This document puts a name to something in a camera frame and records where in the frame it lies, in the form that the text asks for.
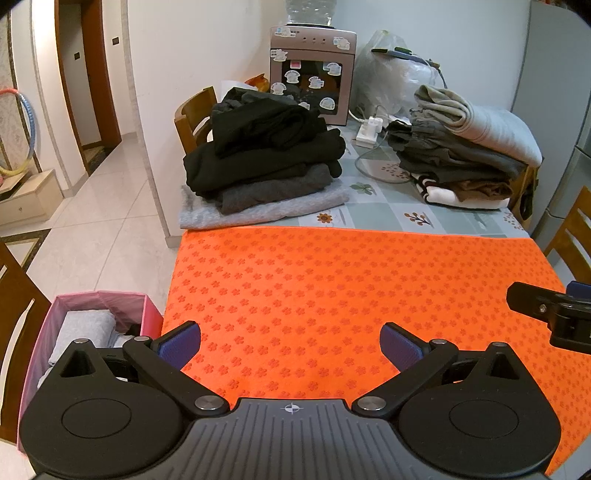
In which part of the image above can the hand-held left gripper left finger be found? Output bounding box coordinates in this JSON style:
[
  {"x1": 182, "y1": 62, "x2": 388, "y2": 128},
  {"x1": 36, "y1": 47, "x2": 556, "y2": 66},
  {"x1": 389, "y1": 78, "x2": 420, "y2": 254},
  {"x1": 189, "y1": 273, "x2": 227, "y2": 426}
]
[{"x1": 60, "y1": 322, "x2": 230, "y2": 414}]

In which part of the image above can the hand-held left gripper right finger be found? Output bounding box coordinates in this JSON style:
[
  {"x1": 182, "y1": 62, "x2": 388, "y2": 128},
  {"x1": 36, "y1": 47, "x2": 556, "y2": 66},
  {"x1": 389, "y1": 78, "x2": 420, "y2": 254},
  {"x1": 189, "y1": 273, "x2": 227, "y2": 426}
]
[{"x1": 352, "y1": 323, "x2": 525, "y2": 413}]

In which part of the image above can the light grey sweater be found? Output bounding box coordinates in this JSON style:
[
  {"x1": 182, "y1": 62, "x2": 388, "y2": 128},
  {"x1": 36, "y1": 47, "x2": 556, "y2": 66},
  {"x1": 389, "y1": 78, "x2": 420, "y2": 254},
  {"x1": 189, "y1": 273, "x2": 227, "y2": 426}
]
[{"x1": 179, "y1": 182, "x2": 350, "y2": 230}]

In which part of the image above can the wooden chair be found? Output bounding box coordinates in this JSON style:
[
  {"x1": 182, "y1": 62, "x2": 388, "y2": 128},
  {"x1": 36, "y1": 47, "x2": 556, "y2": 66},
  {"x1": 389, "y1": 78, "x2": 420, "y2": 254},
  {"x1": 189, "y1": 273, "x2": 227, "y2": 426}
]
[
  {"x1": 174, "y1": 86, "x2": 218, "y2": 155},
  {"x1": 510, "y1": 164, "x2": 539, "y2": 232},
  {"x1": 544, "y1": 187, "x2": 591, "y2": 273},
  {"x1": 0, "y1": 240, "x2": 51, "y2": 444}
]

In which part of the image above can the folded pale grey garment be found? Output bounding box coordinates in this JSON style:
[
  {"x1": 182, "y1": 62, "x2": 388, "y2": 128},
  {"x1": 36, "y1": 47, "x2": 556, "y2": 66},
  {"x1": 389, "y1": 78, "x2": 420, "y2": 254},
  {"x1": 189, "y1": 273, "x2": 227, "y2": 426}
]
[{"x1": 48, "y1": 311, "x2": 116, "y2": 365}]

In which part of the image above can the white folded garment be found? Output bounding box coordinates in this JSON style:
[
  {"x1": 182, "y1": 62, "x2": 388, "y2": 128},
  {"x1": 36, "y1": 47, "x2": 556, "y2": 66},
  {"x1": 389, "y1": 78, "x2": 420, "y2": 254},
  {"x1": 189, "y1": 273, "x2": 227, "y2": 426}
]
[{"x1": 412, "y1": 173, "x2": 511, "y2": 210}]

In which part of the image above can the orange flower-print mat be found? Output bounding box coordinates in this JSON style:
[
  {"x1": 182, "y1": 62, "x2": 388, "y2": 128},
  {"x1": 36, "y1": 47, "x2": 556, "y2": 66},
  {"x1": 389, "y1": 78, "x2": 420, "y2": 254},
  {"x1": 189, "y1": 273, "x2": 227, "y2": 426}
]
[{"x1": 161, "y1": 226, "x2": 591, "y2": 478}]

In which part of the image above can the brown folded garment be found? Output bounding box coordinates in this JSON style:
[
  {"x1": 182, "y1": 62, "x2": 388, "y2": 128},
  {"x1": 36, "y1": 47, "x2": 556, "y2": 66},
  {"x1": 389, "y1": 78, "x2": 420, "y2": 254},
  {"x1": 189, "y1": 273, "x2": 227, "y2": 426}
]
[{"x1": 450, "y1": 180, "x2": 514, "y2": 199}]

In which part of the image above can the pink fabric storage box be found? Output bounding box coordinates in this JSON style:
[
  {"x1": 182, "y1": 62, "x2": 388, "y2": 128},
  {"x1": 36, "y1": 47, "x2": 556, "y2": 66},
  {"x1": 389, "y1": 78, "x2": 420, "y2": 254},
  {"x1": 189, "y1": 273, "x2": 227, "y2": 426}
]
[{"x1": 17, "y1": 291, "x2": 164, "y2": 457}]

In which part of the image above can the green patterned tablecloth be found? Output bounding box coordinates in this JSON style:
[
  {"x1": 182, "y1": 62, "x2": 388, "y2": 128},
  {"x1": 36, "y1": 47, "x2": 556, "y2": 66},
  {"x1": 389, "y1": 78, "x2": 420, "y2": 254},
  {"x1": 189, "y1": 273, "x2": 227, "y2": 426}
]
[{"x1": 302, "y1": 115, "x2": 532, "y2": 238}]

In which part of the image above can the pale grey folded sweatshirt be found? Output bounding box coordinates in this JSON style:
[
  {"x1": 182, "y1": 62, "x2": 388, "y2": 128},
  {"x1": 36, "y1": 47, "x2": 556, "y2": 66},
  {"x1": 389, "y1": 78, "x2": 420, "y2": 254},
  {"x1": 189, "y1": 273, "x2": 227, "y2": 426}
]
[{"x1": 413, "y1": 84, "x2": 543, "y2": 168}]

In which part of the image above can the grey refrigerator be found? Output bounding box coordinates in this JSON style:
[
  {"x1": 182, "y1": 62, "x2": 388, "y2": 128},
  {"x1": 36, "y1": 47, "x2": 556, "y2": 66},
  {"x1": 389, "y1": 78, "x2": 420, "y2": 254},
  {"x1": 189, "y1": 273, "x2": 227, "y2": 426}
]
[{"x1": 510, "y1": 0, "x2": 591, "y2": 232}]

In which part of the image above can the large black folded garment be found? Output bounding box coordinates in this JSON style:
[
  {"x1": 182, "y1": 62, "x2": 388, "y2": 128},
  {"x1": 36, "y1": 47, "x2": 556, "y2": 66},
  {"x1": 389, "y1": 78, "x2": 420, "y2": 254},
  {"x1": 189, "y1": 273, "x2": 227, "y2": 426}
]
[{"x1": 183, "y1": 129, "x2": 347, "y2": 199}]

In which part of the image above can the cream low cabinet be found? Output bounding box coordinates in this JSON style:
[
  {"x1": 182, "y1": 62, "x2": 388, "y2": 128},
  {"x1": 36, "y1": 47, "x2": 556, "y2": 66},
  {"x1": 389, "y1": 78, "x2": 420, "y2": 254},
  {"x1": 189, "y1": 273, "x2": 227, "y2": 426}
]
[{"x1": 0, "y1": 168, "x2": 65, "y2": 227}]

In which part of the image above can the white power strip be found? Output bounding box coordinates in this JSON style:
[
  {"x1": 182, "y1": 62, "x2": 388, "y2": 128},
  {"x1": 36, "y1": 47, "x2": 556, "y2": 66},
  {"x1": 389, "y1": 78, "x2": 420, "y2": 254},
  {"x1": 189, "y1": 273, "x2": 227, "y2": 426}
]
[{"x1": 356, "y1": 117, "x2": 386, "y2": 148}]

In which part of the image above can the small black folded garment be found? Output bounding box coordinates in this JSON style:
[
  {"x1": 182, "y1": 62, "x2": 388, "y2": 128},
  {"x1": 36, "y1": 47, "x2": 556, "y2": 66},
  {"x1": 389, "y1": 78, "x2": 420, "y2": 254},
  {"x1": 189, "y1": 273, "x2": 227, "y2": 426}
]
[{"x1": 211, "y1": 98, "x2": 328, "y2": 159}]

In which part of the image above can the colourful hula hoop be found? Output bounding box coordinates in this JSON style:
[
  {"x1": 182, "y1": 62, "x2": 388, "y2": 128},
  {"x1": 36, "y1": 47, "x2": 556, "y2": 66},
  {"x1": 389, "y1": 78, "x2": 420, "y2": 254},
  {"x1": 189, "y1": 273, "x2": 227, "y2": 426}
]
[{"x1": 0, "y1": 90, "x2": 41, "y2": 176}]

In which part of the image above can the charcoal crumpled garment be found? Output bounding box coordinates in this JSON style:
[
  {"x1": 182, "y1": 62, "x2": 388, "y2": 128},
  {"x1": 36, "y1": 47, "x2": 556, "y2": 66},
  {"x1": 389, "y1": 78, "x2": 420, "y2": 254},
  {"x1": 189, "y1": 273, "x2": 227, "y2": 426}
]
[{"x1": 219, "y1": 88, "x2": 310, "y2": 112}]

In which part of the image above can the clear plastic bag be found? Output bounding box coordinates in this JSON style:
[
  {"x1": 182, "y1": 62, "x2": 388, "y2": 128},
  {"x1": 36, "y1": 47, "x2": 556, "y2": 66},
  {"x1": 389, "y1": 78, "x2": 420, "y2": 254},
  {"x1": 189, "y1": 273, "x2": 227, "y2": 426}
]
[{"x1": 353, "y1": 30, "x2": 446, "y2": 121}]

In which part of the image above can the stickered water dispenser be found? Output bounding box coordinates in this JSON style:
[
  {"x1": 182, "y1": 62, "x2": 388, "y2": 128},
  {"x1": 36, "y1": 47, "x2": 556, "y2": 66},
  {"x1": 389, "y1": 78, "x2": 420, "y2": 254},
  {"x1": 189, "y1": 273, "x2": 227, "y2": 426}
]
[{"x1": 269, "y1": 25, "x2": 357, "y2": 126}]

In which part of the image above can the clear water bottle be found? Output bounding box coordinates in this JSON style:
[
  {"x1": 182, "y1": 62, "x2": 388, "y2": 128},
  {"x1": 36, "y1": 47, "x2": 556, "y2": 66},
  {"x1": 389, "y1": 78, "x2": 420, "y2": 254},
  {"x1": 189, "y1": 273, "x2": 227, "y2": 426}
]
[{"x1": 284, "y1": 0, "x2": 333, "y2": 28}]

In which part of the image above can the grey cable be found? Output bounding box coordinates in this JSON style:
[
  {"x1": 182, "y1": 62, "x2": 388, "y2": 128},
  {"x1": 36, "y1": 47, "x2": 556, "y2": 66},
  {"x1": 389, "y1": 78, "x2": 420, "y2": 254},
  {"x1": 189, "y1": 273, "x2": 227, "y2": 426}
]
[{"x1": 355, "y1": 145, "x2": 416, "y2": 183}]

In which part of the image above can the brown door frame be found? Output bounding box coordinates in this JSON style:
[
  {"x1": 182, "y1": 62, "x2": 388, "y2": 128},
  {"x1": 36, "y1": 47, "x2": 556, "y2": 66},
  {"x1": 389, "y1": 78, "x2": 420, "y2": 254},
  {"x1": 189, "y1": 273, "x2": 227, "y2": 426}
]
[{"x1": 54, "y1": 0, "x2": 123, "y2": 176}]

